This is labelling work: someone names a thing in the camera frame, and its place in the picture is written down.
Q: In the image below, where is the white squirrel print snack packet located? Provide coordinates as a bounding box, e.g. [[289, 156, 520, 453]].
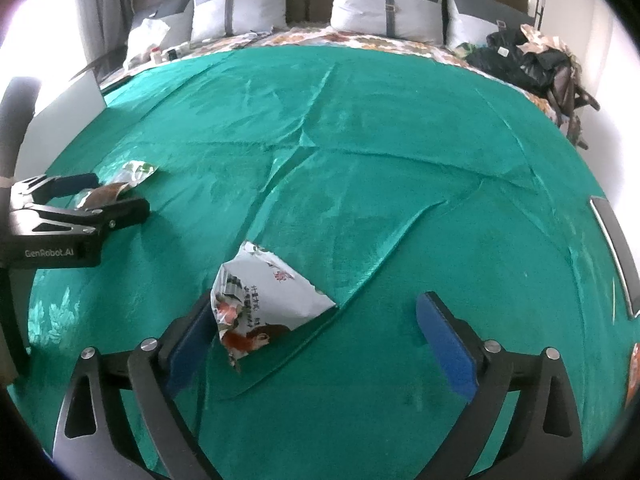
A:
[[211, 241, 338, 376]]

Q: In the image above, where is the pale green snack packet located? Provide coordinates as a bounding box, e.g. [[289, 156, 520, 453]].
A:
[[75, 160, 160, 210]]

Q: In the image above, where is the beige crumpled paper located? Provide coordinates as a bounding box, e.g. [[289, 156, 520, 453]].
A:
[[517, 24, 576, 53]]

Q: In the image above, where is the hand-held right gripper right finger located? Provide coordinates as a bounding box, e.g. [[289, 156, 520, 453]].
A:
[[415, 291, 586, 480]]

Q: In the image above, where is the clear plastic bag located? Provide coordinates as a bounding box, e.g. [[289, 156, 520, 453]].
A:
[[124, 18, 171, 68]]

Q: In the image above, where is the grey curtain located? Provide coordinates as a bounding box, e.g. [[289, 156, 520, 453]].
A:
[[70, 0, 133, 61]]

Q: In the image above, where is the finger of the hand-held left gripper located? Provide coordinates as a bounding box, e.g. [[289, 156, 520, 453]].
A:
[[10, 197, 151, 235], [10, 172, 99, 209]]

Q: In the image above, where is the smartphone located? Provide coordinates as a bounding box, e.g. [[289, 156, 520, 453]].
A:
[[590, 197, 640, 318]]

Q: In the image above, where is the grey two-tone pillow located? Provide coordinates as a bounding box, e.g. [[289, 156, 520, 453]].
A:
[[131, 0, 195, 48], [191, 0, 295, 43], [444, 0, 531, 51], [325, 0, 447, 41]]

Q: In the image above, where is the black plastic bag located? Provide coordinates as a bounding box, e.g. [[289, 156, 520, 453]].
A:
[[467, 30, 571, 93]]

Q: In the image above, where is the green blanket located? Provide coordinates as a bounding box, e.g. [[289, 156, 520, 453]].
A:
[[10, 45, 640, 480]]

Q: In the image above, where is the white rectangular box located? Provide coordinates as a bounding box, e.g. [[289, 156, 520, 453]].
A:
[[22, 70, 107, 166]]

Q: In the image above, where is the floral bedsheet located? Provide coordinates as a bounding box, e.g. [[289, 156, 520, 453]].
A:
[[100, 25, 591, 151]]

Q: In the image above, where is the black chair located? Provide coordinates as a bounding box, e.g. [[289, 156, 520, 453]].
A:
[[70, 47, 126, 83]]

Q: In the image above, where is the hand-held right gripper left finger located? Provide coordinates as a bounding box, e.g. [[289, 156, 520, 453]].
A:
[[52, 289, 221, 480]]

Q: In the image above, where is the grey brown backpack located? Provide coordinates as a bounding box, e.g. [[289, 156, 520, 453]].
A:
[[545, 52, 601, 151]]

